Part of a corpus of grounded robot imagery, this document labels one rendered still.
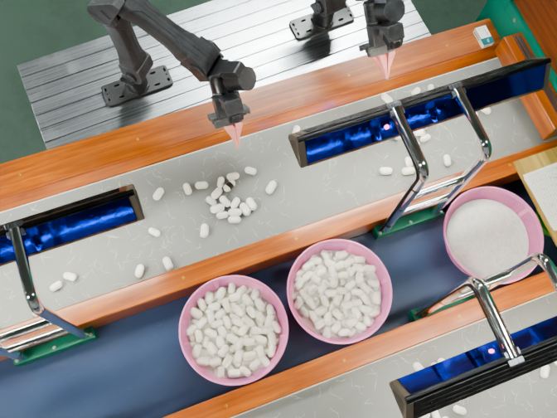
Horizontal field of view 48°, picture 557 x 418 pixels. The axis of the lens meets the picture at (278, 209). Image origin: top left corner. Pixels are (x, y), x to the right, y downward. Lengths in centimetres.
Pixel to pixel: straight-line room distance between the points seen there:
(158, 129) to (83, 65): 36
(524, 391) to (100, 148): 124
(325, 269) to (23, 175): 82
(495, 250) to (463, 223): 11
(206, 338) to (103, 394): 29
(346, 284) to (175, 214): 48
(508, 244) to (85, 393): 116
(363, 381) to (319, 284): 26
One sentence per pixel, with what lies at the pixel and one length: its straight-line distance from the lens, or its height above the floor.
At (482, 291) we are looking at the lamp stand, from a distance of 129.
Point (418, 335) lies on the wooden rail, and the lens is 160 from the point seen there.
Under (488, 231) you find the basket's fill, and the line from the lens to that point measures 177.
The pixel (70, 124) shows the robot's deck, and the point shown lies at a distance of 188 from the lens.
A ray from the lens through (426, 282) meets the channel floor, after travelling 173.
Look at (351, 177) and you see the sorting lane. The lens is 170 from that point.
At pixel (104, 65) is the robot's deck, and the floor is 67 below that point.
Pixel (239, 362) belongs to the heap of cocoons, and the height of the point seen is 74.
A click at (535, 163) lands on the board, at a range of 184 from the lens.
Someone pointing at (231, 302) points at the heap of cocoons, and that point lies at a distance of 159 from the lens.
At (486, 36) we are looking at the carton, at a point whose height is 78.
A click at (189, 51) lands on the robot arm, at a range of 151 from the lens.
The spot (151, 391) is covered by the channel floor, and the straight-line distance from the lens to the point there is 163.
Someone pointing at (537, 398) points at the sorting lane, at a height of 74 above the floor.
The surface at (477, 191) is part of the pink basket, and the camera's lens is 176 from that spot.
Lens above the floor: 229
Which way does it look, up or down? 71 degrees down
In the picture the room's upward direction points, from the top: 10 degrees clockwise
